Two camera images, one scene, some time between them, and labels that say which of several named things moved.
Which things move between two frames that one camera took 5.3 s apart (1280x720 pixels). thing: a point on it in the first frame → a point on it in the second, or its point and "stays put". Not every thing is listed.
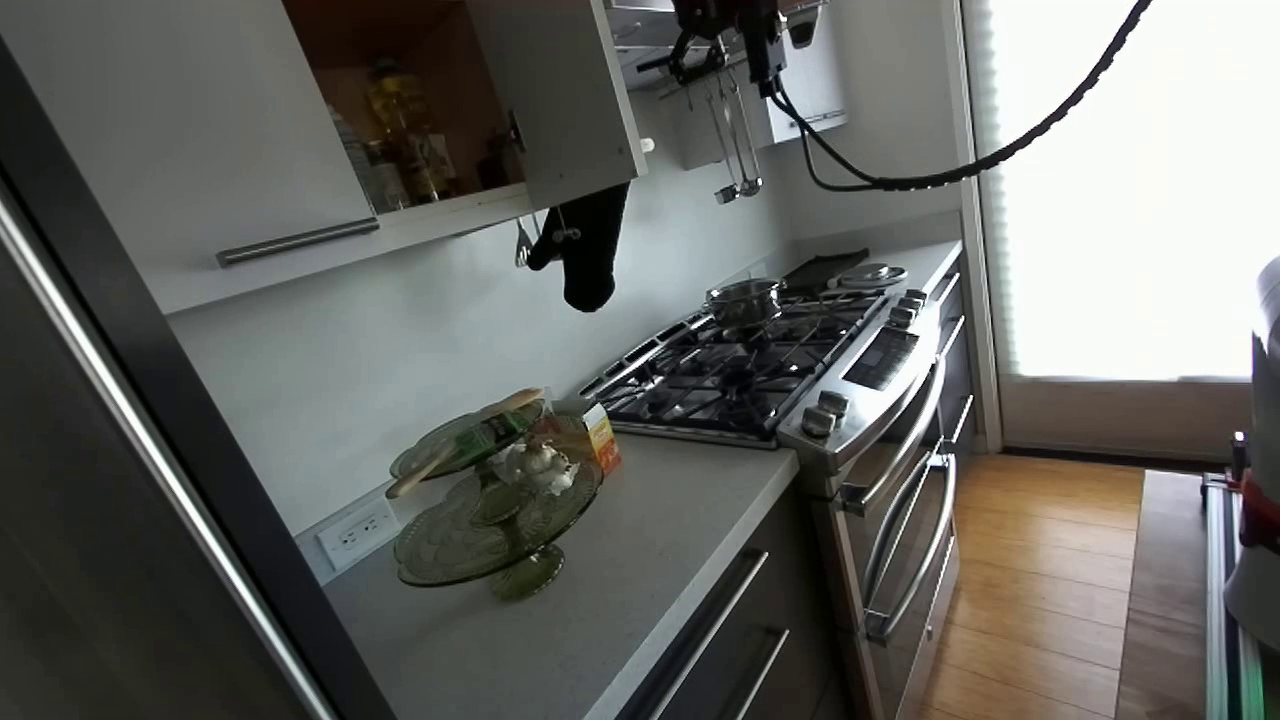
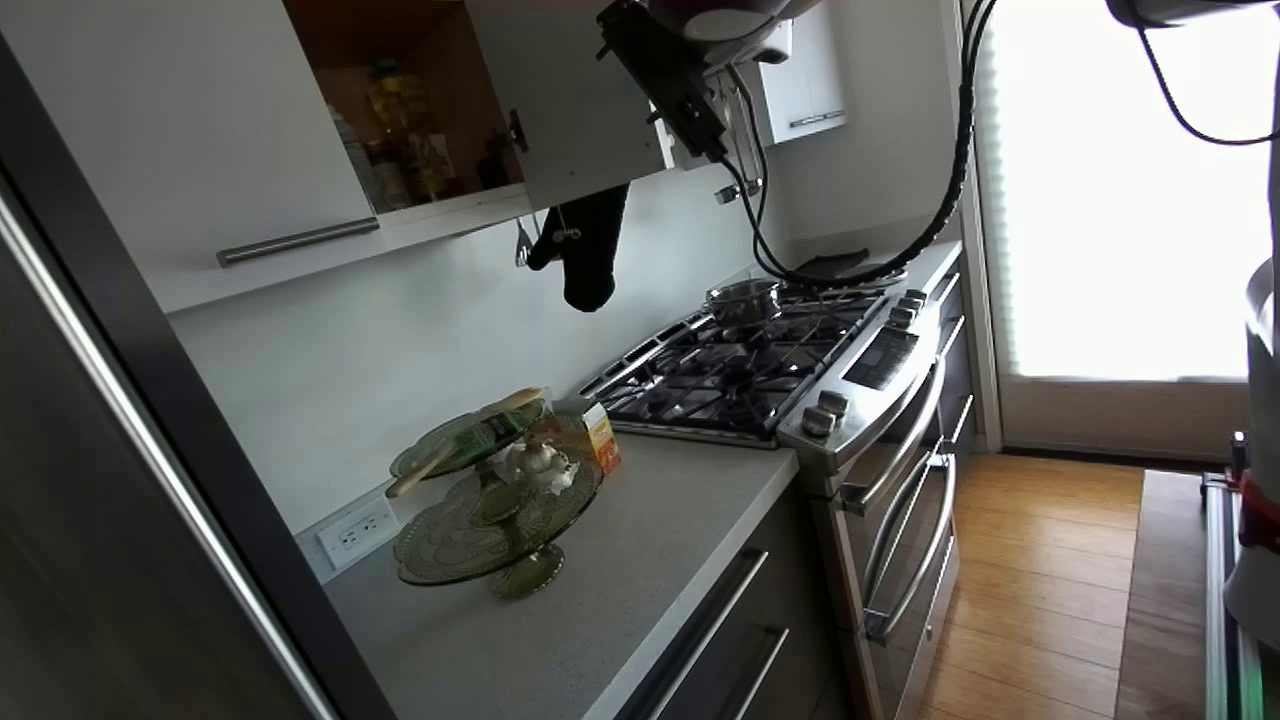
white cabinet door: x=206 y=128 stays put
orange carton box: x=601 y=436 stays put
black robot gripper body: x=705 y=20 → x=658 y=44
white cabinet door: x=561 y=76 stays put
